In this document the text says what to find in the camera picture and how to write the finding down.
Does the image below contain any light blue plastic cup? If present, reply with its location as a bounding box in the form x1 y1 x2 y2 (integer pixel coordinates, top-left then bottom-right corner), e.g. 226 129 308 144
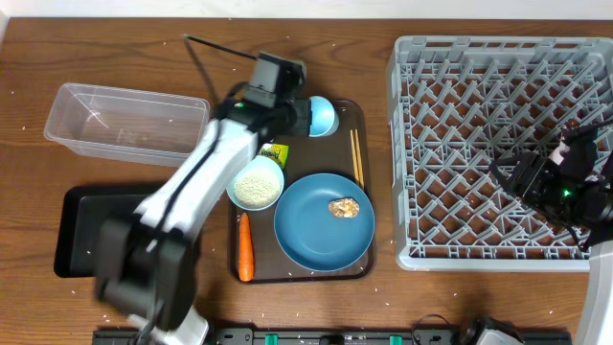
309 96 339 138

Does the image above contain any foil snack wrapper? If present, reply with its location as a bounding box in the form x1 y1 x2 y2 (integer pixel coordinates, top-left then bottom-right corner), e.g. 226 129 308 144
259 144 289 169

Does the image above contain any light blue rice bowl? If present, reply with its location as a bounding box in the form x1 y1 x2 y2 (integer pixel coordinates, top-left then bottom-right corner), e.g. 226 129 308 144
226 155 284 211

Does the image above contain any orange carrot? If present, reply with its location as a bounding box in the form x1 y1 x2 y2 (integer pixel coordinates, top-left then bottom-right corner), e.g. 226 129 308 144
238 213 255 282

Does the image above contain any pink plastic cup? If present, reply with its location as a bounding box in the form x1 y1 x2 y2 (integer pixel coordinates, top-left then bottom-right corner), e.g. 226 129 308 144
548 141 570 165

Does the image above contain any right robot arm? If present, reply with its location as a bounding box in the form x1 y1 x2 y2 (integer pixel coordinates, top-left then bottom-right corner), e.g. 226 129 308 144
489 120 612 344

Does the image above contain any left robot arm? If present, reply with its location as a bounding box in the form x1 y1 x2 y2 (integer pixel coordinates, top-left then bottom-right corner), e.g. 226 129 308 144
94 53 311 344

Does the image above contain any grey dishwasher rack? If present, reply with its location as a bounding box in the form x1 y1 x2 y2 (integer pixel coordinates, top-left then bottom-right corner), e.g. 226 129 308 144
386 35 612 272

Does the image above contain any wooden chopstick right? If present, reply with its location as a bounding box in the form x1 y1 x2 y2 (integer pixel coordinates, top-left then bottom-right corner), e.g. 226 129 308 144
354 129 365 190

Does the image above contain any wooden chopstick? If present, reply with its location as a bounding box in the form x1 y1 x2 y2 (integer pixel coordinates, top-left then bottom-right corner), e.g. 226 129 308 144
350 129 362 188
354 129 365 190

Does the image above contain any brown serving tray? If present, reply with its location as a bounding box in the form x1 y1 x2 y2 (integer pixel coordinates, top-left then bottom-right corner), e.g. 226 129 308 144
248 101 375 284

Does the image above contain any wooden chopstick left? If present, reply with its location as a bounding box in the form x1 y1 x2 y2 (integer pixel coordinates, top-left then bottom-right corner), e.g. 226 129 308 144
350 129 362 188

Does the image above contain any dried mushroom piece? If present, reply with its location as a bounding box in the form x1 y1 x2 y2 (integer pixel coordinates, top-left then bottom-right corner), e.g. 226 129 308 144
329 197 360 219

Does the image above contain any dark blue plate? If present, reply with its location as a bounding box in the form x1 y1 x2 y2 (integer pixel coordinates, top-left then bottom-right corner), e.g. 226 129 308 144
274 172 375 272

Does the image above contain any clear plastic bin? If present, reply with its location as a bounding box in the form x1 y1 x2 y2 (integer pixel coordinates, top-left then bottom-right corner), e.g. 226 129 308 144
44 83 210 167

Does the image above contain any black plastic bin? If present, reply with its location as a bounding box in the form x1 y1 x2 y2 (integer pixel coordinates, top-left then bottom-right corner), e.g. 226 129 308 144
54 183 162 278

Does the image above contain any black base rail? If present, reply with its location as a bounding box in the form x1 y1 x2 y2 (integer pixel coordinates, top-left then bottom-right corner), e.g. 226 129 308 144
93 313 574 345

